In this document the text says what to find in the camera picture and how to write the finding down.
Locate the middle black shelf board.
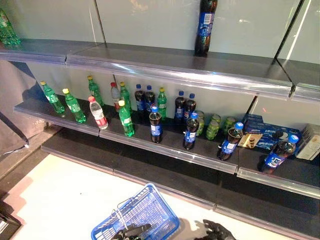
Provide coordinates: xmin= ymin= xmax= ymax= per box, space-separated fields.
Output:
xmin=13 ymin=93 xmax=320 ymax=200

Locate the blue cookie box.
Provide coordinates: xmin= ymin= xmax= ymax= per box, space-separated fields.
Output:
xmin=254 ymin=134 xmax=282 ymax=152
xmin=243 ymin=113 xmax=302 ymax=152

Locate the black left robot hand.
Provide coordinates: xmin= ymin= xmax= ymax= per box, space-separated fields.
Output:
xmin=110 ymin=223 xmax=152 ymax=240

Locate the cola bottle blue cap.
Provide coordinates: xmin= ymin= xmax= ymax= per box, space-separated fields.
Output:
xmin=134 ymin=83 xmax=147 ymax=117
xmin=257 ymin=134 xmax=300 ymax=175
xmin=148 ymin=105 xmax=164 ymax=144
xmin=144 ymin=85 xmax=156 ymax=113
xmin=216 ymin=121 xmax=245 ymax=162
xmin=173 ymin=90 xmax=186 ymax=124
xmin=182 ymin=112 xmax=200 ymax=151
xmin=184 ymin=93 xmax=197 ymax=120

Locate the small tan snack packet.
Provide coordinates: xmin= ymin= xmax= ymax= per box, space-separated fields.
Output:
xmin=237 ymin=133 xmax=264 ymax=149

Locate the large green soda bottle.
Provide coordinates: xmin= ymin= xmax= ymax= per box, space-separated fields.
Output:
xmin=0 ymin=8 xmax=22 ymax=46

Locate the white carton box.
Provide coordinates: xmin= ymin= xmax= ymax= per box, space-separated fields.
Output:
xmin=294 ymin=123 xmax=320 ymax=161

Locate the black shelf board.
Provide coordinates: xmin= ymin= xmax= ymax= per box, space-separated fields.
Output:
xmin=41 ymin=127 xmax=320 ymax=240
xmin=0 ymin=37 xmax=320 ymax=106
xmin=13 ymin=93 xmax=320 ymax=200

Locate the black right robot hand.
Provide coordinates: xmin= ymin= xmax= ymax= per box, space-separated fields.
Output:
xmin=202 ymin=219 xmax=237 ymax=240

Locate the water bottle red cap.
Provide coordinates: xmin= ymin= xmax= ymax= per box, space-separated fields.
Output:
xmin=110 ymin=82 xmax=122 ymax=113
xmin=87 ymin=96 xmax=109 ymax=130

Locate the large cola bottle blue label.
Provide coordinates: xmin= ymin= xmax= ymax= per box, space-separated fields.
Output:
xmin=194 ymin=0 xmax=219 ymax=57

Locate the bottom black shelf board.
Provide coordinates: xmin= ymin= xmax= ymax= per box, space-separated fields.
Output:
xmin=41 ymin=127 xmax=320 ymax=240

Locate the upper black shelf board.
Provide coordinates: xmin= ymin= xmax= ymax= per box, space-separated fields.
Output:
xmin=0 ymin=37 xmax=320 ymax=106

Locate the green soda bottle yellow cap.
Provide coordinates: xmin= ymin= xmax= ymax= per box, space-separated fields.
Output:
xmin=157 ymin=87 xmax=168 ymax=122
xmin=87 ymin=75 xmax=105 ymax=107
xmin=62 ymin=88 xmax=87 ymax=124
xmin=117 ymin=99 xmax=135 ymax=138
xmin=119 ymin=81 xmax=133 ymax=114
xmin=40 ymin=80 xmax=66 ymax=115

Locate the blue plastic shopping basket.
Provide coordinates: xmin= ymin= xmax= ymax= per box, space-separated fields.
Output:
xmin=90 ymin=183 xmax=181 ymax=240

